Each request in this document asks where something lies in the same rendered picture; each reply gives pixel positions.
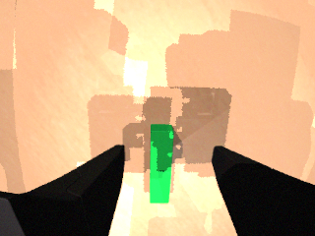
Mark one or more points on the green rectangular post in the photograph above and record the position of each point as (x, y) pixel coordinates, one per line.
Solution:
(161, 153)

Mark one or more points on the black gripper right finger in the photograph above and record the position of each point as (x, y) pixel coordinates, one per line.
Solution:
(262, 201)

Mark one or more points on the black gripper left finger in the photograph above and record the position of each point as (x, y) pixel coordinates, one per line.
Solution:
(80, 203)

